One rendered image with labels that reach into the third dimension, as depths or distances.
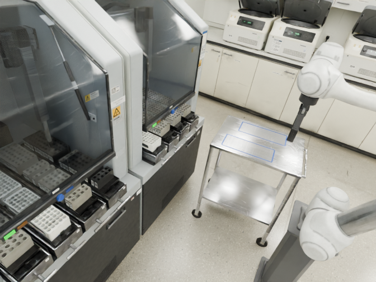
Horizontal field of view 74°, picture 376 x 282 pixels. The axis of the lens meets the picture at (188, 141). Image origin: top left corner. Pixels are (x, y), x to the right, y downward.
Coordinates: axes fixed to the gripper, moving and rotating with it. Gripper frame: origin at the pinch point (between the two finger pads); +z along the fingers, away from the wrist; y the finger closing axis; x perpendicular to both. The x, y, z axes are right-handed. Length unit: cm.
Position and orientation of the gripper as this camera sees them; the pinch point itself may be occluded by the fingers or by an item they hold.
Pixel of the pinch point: (292, 132)
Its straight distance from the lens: 129.5
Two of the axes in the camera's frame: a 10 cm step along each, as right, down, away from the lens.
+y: 4.8, -4.9, 7.3
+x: -8.7, -3.8, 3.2
